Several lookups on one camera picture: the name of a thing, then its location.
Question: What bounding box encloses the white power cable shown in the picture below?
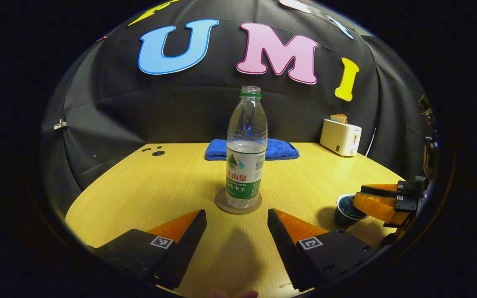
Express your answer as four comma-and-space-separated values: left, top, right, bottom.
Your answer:
364, 127, 377, 157

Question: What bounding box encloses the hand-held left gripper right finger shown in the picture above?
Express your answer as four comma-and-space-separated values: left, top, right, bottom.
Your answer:
267, 208, 383, 293

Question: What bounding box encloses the blue towel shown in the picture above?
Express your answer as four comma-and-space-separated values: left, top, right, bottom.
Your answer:
205, 138, 300, 161

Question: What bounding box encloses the clear plastic water bottle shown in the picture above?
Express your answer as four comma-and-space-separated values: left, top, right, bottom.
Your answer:
225, 85, 269, 210

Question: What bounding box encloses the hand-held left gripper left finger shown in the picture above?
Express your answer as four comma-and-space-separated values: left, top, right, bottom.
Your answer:
86, 209, 207, 291

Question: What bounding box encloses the white toaster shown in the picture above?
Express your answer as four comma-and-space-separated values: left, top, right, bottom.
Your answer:
320, 119, 363, 157

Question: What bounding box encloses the black backdrop cloth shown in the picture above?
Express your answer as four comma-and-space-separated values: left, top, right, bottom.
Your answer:
42, 0, 429, 207

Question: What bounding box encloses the round brown coaster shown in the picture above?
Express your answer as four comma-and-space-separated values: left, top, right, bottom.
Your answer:
214, 188, 263, 215

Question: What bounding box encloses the dark blue teacup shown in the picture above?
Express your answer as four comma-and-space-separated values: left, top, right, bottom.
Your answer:
333, 193, 368, 227

